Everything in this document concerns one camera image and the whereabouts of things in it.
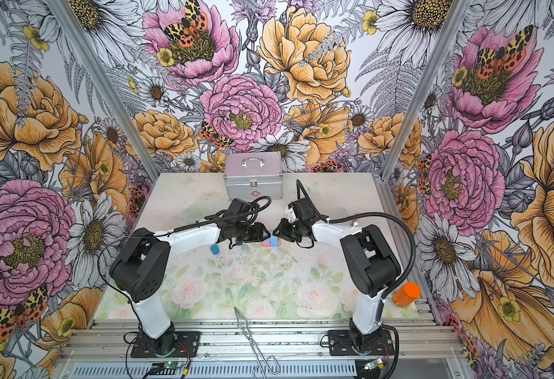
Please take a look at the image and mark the green circuit board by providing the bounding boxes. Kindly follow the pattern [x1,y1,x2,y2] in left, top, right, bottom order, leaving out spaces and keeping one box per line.
[147,362,188,376]
[364,358,384,370]

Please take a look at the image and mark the teal rounded block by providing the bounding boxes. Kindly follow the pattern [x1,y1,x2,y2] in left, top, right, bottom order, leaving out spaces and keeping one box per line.
[210,244,221,255]

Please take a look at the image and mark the right green circuit board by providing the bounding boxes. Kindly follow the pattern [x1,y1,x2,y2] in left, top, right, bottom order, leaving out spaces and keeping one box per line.
[364,358,384,370]

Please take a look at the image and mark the silver aluminium case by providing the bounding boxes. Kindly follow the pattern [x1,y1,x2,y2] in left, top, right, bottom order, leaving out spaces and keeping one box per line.
[224,152,283,202]

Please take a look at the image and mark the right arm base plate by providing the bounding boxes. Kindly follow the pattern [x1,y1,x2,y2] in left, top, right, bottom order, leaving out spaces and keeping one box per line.
[327,328,395,357]

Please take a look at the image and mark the aluminium rail frame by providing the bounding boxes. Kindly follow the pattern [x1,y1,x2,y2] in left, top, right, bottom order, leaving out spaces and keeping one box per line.
[62,319,463,363]

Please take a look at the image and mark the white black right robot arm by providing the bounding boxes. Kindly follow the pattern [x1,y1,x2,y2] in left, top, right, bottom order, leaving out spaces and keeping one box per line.
[273,180,417,356]

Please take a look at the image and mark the left green circuit board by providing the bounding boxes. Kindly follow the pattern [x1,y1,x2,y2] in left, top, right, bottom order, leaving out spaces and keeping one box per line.
[147,362,188,376]

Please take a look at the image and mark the orange plastic bottle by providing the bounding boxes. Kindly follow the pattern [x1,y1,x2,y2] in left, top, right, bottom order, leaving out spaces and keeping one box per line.
[392,282,422,308]

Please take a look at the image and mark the metal wire tongs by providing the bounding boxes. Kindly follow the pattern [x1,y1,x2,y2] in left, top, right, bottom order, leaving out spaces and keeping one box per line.
[234,307,281,378]

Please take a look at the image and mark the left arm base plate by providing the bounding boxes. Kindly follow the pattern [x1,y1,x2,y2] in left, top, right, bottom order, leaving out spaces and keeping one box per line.
[130,332,200,358]

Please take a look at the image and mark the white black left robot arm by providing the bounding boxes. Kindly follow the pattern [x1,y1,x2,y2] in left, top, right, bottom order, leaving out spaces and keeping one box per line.
[109,196,271,357]

